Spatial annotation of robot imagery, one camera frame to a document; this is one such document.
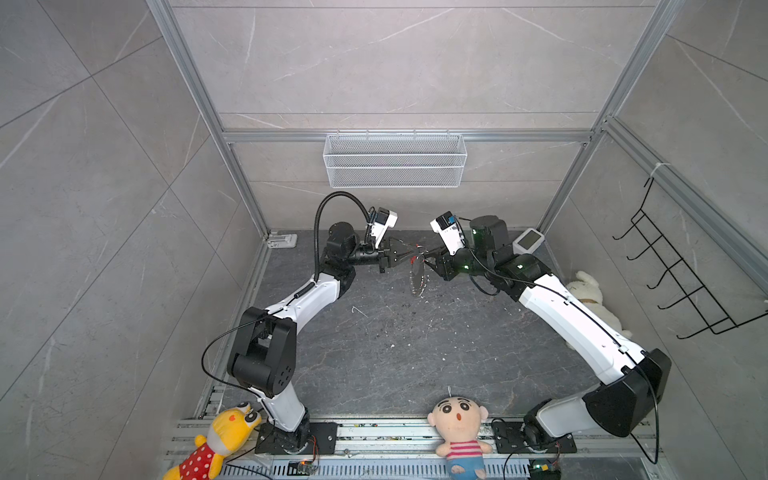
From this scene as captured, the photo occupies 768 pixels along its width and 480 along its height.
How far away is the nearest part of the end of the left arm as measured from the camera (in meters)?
0.69

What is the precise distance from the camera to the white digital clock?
1119 millimetres

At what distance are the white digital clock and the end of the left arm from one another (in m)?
0.56
